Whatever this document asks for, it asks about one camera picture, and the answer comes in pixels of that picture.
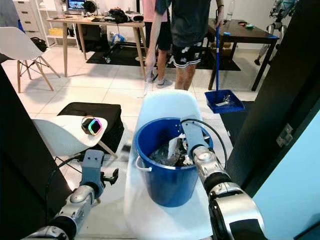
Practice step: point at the standing humanoid robot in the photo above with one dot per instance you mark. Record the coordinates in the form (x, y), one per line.
(282, 10)

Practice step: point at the crumpled clear plastic bag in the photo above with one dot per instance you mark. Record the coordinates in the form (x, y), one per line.
(162, 155)

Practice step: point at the small black bag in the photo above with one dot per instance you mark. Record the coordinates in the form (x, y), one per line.
(39, 44)

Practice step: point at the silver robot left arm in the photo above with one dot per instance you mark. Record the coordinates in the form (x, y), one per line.
(75, 207)

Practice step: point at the small green object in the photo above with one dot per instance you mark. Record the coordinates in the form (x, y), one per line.
(250, 24)

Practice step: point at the black floor rug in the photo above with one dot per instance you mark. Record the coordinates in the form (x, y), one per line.
(110, 57)

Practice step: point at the blue plastic bucket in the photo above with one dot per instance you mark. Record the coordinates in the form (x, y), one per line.
(167, 185)

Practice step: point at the person in dark blue shirt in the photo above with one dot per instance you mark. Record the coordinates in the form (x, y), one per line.
(190, 22)

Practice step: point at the person in pink shirt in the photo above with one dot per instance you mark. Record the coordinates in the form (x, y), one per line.
(150, 10)

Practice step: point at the white paper scrap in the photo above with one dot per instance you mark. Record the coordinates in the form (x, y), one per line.
(175, 146)

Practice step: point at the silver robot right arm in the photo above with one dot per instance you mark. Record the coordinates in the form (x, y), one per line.
(235, 205)

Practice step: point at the yellow basket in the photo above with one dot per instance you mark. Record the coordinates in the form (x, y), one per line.
(55, 32)

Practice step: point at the black door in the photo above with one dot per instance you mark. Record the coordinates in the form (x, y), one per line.
(280, 75)

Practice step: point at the light wooden desk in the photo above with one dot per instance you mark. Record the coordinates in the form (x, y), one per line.
(80, 20)

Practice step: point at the black suitcase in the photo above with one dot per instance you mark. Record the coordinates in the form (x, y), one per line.
(95, 108)

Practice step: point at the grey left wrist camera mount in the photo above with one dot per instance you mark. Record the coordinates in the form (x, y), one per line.
(93, 170)

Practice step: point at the white shell chair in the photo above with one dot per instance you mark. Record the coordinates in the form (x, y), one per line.
(15, 45)
(160, 222)
(60, 135)

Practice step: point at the open laptop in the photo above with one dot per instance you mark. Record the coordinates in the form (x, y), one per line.
(76, 6)

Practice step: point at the silver door latch plate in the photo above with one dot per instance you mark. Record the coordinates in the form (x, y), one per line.
(285, 135)

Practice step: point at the white drawer unit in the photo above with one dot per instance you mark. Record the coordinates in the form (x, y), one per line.
(26, 17)

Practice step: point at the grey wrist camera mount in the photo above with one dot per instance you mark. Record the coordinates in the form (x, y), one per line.
(193, 136)
(93, 170)

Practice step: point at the silver boombox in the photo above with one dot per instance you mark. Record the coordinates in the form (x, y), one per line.
(134, 16)

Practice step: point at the dark brown table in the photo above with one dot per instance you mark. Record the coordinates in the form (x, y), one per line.
(250, 34)

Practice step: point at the black camera bag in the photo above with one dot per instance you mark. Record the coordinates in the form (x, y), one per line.
(116, 15)

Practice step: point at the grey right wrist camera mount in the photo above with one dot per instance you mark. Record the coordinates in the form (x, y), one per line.
(193, 136)

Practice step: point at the black desk fan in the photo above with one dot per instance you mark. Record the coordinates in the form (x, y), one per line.
(90, 6)

